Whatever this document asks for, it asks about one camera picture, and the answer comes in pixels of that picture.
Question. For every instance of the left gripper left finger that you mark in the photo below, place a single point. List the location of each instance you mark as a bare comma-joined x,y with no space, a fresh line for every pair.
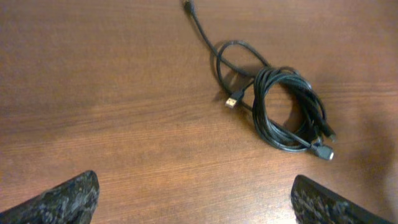
73,201

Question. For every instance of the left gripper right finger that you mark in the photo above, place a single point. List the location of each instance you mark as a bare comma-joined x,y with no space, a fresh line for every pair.
315,204

